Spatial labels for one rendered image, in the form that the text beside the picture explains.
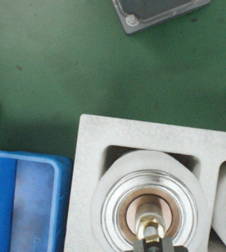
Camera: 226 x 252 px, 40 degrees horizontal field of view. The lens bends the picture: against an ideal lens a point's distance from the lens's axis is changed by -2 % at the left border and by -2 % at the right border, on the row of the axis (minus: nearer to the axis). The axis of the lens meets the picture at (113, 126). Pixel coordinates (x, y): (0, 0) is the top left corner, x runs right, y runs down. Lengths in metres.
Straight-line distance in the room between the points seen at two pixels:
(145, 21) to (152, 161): 0.30
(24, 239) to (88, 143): 0.28
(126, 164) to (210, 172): 0.11
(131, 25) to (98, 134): 0.23
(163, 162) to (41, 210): 0.32
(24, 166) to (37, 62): 0.17
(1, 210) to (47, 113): 0.17
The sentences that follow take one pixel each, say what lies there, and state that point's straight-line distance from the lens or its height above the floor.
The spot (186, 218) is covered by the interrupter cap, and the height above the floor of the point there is 0.25.
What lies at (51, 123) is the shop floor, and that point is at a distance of 0.52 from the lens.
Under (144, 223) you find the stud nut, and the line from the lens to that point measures 0.22.
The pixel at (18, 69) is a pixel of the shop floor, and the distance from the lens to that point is 0.55.
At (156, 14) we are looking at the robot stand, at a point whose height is 0.02.
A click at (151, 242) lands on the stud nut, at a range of 0.18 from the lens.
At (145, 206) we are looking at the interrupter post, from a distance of 0.25.
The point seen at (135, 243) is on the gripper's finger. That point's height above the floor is 0.34.
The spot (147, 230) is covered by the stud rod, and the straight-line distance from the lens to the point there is 0.21.
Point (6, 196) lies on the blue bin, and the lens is 0.52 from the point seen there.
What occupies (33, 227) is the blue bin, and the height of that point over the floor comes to 0.00.
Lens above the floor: 0.50
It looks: 85 degrees down
